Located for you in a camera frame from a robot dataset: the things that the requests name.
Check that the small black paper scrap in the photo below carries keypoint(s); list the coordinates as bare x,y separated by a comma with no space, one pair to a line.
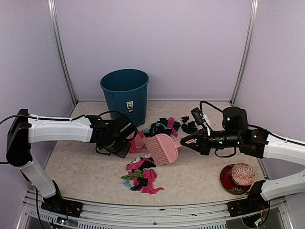
185,119

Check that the dark red bowl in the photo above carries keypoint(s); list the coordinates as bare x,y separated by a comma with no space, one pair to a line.
229,184

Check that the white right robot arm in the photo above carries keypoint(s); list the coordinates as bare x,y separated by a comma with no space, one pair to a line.
257,142

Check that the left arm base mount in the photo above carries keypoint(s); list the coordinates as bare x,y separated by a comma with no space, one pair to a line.
57,204

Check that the teal plastic waste bin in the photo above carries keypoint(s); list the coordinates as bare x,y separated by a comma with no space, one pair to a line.
125,91

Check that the left aluminium corner post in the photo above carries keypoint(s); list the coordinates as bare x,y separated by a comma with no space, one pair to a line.
60,51

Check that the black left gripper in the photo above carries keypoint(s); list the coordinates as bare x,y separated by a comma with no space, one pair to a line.
123,152

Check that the large black paper scrap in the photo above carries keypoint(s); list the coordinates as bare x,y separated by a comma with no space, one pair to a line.
190,127

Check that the aluminium front rail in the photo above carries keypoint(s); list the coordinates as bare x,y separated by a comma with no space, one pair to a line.
96,215

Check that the magenta paper scrap strip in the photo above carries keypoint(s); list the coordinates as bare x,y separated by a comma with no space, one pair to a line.
170,125

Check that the aluminium corner post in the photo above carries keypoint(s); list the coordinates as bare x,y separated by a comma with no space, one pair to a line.
246,51
60,51

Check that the mixed dark scrap pile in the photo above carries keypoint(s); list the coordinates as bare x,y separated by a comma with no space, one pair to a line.
160,127

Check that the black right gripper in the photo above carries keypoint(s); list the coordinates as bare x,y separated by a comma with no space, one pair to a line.
203,146

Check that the right aluminium corner post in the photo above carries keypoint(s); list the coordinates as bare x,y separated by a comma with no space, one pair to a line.
246,51

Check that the pink plastic dustpan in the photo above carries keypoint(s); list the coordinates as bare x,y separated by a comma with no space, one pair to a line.
138,142

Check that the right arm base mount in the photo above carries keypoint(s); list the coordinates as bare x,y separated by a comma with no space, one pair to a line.
253,203

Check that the front mixed scrap pile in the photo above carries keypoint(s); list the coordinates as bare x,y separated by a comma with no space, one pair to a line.
141,176

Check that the white paper scrap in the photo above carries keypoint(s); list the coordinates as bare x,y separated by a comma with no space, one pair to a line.
146,156

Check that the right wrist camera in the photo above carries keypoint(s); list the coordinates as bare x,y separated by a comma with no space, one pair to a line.
196,113

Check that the red white patterned bowl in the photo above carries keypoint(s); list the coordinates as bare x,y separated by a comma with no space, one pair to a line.
243,174

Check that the pink hand brush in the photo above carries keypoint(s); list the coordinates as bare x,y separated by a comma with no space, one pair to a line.
162,149

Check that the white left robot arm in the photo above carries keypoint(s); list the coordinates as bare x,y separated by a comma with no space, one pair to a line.
28,129

